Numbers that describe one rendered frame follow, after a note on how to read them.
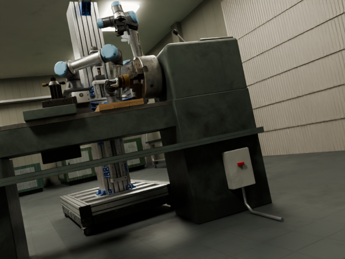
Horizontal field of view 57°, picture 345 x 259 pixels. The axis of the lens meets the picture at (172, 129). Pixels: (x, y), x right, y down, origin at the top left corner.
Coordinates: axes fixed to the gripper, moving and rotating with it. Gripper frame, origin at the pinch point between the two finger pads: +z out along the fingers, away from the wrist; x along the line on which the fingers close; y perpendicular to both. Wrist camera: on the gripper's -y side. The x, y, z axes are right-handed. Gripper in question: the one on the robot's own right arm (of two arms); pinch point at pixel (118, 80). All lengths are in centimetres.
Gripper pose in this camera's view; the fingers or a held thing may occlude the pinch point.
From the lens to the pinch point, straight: 231.0
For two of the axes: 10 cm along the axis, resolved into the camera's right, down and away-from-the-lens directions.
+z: 3.1, -1.0, -9.4
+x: -2.0, -9.8, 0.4
